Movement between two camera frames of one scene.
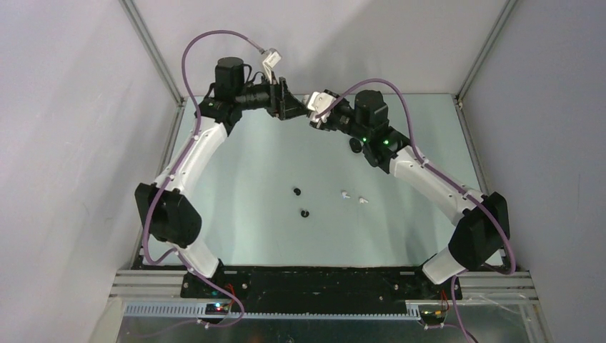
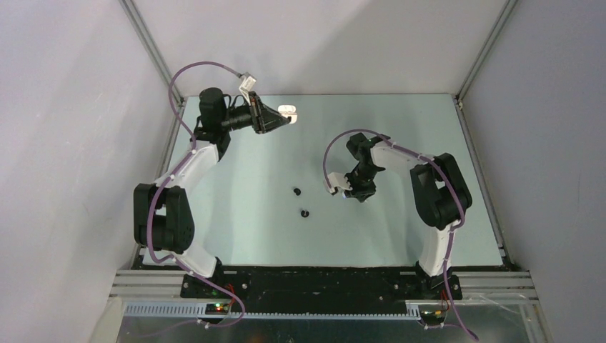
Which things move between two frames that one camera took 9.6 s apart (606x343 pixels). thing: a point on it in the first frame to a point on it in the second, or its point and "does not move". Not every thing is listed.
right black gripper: [326, 126] to [359, 192]
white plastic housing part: [316, 103] to [338, 179]
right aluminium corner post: [484, 50] does not move
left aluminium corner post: [178, 96] does not move
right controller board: [431, 316] does not move
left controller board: [216, 309] does not move
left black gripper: [281, 103] to [263, 118]
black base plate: [319, 290] does not move
